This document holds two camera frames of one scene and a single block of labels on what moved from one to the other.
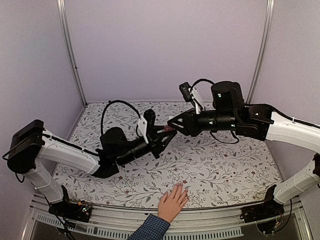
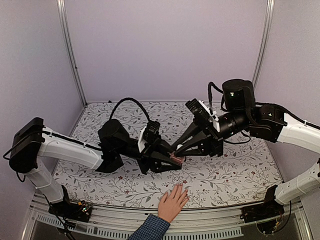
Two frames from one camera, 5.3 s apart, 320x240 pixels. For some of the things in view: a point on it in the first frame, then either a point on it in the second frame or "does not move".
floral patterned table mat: x=213 y=171 does not move
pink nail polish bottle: x=167 y=128 to x=179 y=159
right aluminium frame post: x=270 y=11 does not move
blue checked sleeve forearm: x=154 y=228 does not move
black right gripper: x=190 y=126 to x=209 y=140
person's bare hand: x=168 y=209 does not move
